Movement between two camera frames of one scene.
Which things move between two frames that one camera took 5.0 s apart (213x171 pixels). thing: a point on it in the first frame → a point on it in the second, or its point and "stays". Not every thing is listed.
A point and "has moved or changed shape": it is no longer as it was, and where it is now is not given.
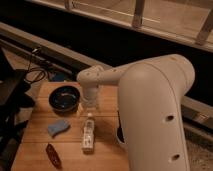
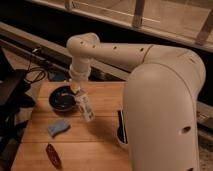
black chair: (13, 100) stays
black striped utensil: (119, 130) stays
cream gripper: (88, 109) → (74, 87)
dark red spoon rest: (53, 156) stays
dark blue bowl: (64, 98) stays
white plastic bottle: (88, 135) has moved or changed shape
